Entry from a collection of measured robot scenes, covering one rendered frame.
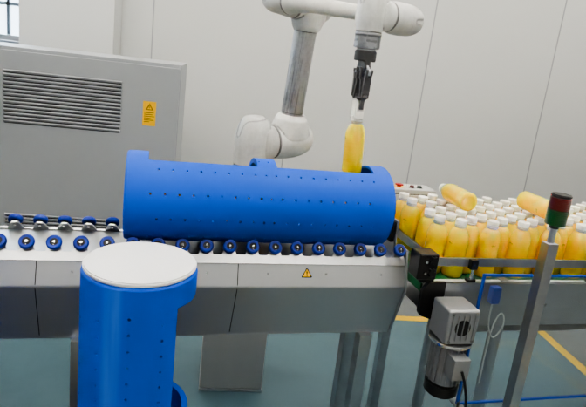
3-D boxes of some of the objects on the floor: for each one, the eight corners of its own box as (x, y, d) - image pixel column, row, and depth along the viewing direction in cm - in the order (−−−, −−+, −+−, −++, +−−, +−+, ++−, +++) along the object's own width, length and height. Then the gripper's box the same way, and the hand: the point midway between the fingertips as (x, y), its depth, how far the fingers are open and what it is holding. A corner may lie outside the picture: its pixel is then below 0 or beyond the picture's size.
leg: (321, 444, 228) (342, 309, 213) (334, 444, 229) (355, 309, 214) (325, 454, 222) (346, 317, 207) (338, 453, 224) (360, 316, 209)
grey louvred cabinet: (-147, 242, 366) (-167, 23, 331) (173, 261, 398) (187, 63, 364) (-208, 274, 314) (-239, 18, 280) (166, 294, 346) (180, 65, 312)
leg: (331, 469, 214) (354, 328, 200) (345, 468, 216) (368, 328, 201) (336, 480, 209) (359, 335, 194) (350, 479, 210) (374, 335, 196)
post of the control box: (365, 409, 255) (399, 207, 231) (373, 408, 256) (408, 207, 232) (368, 414, 251) (403, 210, 227) (376, 414, 252) (412, 211, 228)
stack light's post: (473, 519, 198) (541, 240, 172) (483, 518, 199) (551, 240, 173) (480, 529, 194) (548, 244, 168) (489, 527, 196) (560, 244, 169)
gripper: (347, 48, 190) (338, 114, 195) (364, 49, 174) (354, 121, 180) (367, 50, 191) (357, 116, 197) (385, 51, 176) (374, 123, 181)
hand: (357, 109), depth 188 cm, fingers closed on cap, 4 cm apart
